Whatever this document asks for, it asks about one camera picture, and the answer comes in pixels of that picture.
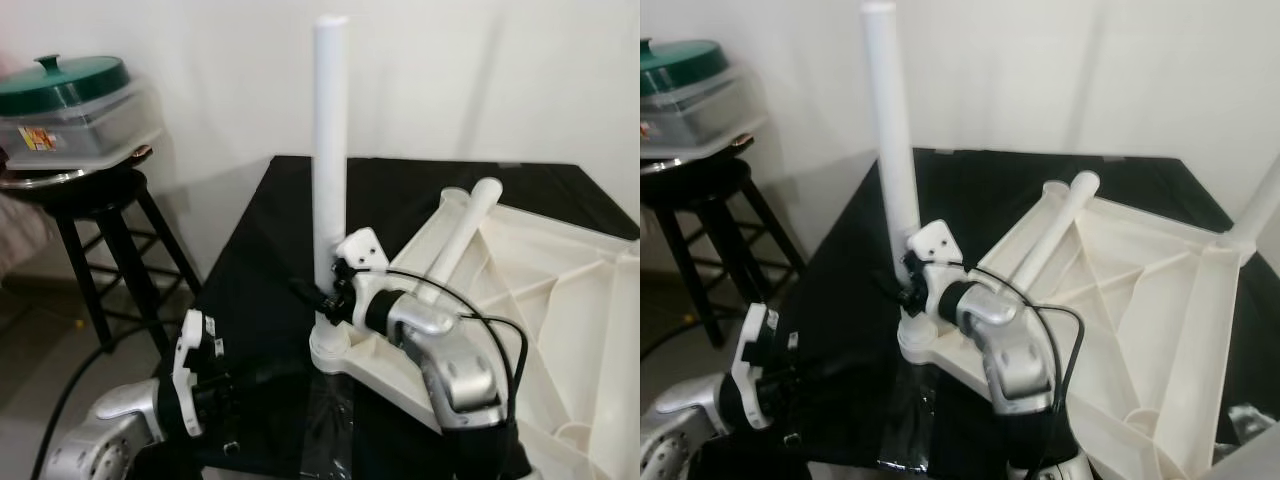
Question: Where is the black round stool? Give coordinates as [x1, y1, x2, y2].
[10, 168, 206, 351]
[645, 158, 806, 349]

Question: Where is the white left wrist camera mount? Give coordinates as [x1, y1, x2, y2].
[172, 308, 226, 439]
[730, 303, 781, 431]

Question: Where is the clear tape patch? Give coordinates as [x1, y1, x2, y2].
[1225, 405, 1280, 451]

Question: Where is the clear container green lid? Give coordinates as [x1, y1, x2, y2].
[640, 38, 771, 161]
[0, 55, 166, 161]

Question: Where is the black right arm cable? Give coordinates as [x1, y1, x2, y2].
[965, 262, 1086, 471]
[385, 268, 531, 421]

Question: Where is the black tablecloth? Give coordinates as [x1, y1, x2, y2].
[700, 148, 1280, 480]
[150, 155, 640, 480]

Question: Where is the clear plastic bag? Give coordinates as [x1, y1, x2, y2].
[878, 365, 936, 471]
[300, 375, 356, 480]

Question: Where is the pink checked cloth table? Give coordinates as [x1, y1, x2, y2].
[0, 190, 51, 286]

